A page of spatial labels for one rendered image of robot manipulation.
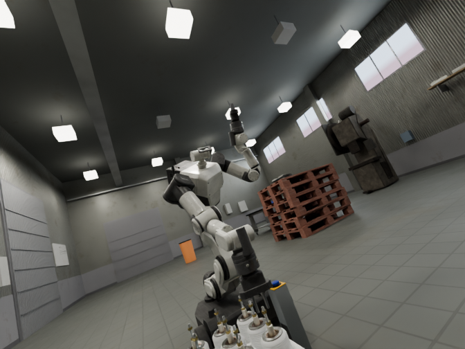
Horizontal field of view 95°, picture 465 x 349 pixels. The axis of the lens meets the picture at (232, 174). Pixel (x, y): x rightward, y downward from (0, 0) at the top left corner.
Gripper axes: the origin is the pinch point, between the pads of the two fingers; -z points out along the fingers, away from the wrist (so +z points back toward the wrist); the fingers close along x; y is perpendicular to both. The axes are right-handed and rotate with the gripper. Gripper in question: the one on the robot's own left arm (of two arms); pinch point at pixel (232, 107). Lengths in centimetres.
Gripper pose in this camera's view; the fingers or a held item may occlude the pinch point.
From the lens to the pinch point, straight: 155.1
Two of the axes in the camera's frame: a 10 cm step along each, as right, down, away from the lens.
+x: 0.2, -0.1, -10.0
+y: -9.8, 2.1, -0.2
